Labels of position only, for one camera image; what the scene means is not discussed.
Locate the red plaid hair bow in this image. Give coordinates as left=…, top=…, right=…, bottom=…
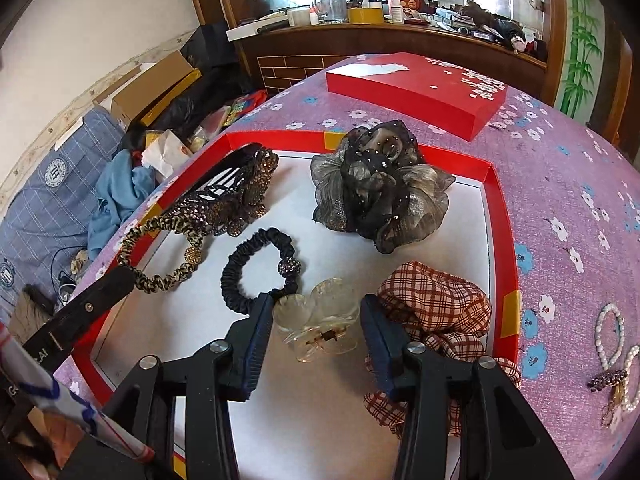
left=362, top=260, right=522, bottom=438

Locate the black beaded hair tie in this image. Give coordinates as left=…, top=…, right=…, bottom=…
left=221, top=227, right=303, bottom=317

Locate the bamboo wall poster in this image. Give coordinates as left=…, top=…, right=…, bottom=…
left=557, top=0, right=604, bottom=117

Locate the open cardboard box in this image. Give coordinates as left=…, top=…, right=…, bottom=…
left=92, top=50, right=202, bottom=127

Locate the red gift box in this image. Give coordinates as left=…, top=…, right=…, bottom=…
left=52, top=130, right=523, bottom=480

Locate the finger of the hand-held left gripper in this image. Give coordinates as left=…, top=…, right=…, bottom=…
left=50, top=266, right=137, bottom=333

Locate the purple rhinestone brooch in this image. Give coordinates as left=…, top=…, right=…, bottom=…
left=587, top=369, right=629, bottom=428

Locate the wooden mirror cabinet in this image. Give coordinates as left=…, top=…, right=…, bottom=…
left=182, top=0, right=566, bottom=111

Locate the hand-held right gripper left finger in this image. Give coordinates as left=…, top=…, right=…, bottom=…
left=102, top=292, right=276, bottom=480

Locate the pearl hair clip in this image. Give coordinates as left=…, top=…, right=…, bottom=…
left=594, top=302, right=640, bottom=411

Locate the black rhinestone hair claw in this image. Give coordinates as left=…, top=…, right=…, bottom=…
left=165, top=144, right=281, bottom=238

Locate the red box lid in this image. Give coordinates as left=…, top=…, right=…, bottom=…
left=325, top=51, right=510, bottom=142

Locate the leopard print hair tie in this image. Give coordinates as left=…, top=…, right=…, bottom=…
left=121, top=212, right=206, bottom=295

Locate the white paper bag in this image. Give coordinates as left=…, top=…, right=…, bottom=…
left=141, top=129, right=192, bottom=172

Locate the clear flower hair claw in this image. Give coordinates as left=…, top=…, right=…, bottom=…
left=272, top=277, right=361, bottom=363

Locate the grey organza hair bow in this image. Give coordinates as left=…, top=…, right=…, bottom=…
left=310, top=120, right=457, bottom=255

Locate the pink floral tablecloth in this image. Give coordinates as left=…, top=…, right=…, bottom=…
left=52, top=52, right=640, bottom=480

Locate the white striped strap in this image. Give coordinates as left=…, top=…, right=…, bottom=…
left=0, top=321, right=157, bottom=463

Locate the long white box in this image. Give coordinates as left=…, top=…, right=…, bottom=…
left=226, top=14, right=292, bottom=43

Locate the yellow tape roll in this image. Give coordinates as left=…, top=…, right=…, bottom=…
left=348, top=7, right=385, bottom=25

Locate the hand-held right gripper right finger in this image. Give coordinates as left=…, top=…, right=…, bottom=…
left=360, top=294, right=576, bottom=480

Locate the blue cloth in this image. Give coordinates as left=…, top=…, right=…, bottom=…
left=87, top=150, right=157, bottom=262

